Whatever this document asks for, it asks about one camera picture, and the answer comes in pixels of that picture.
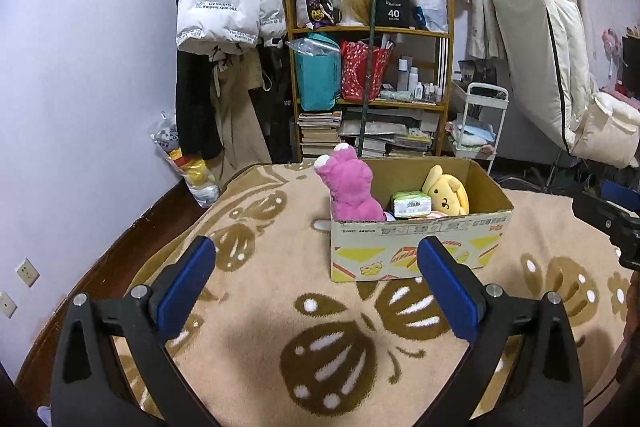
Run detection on teal shopping bag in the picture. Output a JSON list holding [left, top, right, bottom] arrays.
[[290, 34, 342, 112]]

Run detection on yellow dog plush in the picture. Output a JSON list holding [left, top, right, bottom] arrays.
[[422, 165, 470, 216]]

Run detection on wooden bookshelf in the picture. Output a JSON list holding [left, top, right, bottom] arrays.
[[284, 0, 454, 161]]

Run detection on red gift bag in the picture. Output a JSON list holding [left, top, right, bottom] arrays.
[[341, 40, 392, 102]]

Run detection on stack of books left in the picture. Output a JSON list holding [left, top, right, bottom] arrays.
[[297, 110, 343, 157]]

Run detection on pile of books right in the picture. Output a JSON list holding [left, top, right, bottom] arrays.
[[338, 106, 439, 158]]

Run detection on printed cardboard box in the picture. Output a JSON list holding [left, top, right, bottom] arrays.
[[330, 157, 514, 283]]

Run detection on green tissue pack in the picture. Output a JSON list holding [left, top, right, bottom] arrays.
[[390, 191, 432, 219]]

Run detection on beige patterned fleece blanket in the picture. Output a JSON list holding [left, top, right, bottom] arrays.
[[134, 164, 631, 426]]

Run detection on green pole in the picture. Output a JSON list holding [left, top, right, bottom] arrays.
[[357, 0, 376, 158]]

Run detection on beige hanging coat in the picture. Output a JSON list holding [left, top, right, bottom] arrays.
[[207, 49, 271, 187]]

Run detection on bag of plush toys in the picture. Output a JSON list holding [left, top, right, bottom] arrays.
[[149, 112, 220, 208]]

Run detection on pink bear plush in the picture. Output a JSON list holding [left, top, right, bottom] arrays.
[[314, 143, 386, 222]]

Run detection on white wall socket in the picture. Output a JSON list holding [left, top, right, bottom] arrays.
[[15, 258, 40, 287]]

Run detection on white rolling cart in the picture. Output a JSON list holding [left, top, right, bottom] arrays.
[[445, 81, 510, 173]]

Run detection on white bottles on shelf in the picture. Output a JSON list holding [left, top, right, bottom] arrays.
[[396, 56, 442, 104]]

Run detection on black box with 40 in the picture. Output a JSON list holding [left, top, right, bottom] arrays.
[[375, 0, 411, 28]]

